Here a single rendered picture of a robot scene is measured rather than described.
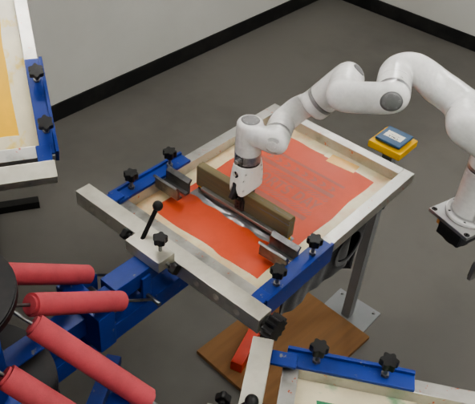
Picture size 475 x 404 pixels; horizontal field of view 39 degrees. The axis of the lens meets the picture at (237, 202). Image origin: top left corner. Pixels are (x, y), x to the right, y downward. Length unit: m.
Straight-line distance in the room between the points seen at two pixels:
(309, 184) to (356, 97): 0.63
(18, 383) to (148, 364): 1.55
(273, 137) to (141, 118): 2.46
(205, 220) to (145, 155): 1.90
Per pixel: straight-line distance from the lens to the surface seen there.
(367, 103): 1.61
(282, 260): 1.82
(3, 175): 1.88
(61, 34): 3.98
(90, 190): 1.97
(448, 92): 1.67
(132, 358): 2.85
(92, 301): 1.54
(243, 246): 1.92
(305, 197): 2.12
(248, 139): 1.81
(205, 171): 2.03
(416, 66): 1.69
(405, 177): 2.23
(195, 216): 2.01
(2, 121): 2.03
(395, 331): 3.09
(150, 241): 1.75
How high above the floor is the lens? 2.28
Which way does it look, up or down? 40 degrees down
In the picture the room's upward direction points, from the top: 5 degrees clockwise
